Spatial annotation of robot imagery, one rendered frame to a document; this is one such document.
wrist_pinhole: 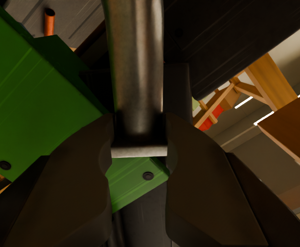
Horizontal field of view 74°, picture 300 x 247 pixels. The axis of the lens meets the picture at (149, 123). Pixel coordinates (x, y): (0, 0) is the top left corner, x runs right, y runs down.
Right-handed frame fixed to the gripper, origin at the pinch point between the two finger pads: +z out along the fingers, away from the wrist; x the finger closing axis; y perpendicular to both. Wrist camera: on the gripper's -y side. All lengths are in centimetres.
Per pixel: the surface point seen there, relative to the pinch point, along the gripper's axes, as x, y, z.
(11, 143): -10.5, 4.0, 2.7
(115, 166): -2.2, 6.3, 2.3
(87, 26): -18, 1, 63
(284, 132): 37, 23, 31
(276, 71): 54, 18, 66
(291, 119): 41, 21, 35
